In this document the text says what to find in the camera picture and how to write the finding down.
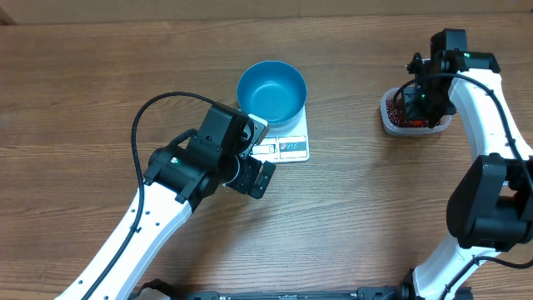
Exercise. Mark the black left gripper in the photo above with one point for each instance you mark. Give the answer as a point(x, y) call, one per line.
point(245, 183)

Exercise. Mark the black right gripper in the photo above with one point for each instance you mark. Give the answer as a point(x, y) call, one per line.
point(412, 112)

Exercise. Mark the blue bowl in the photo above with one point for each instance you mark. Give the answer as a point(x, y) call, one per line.
point(274, 91)

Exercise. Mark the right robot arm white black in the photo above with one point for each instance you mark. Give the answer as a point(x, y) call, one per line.
point(490, 210)

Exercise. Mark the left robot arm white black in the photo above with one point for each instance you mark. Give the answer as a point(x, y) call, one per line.
point(190, 168)

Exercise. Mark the white kitchen scale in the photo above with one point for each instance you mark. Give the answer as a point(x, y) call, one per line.
point(288, 144)

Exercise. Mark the red beans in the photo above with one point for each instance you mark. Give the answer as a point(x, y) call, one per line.
point(398, 119)

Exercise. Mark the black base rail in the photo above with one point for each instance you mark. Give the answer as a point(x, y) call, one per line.
point(362, 293)

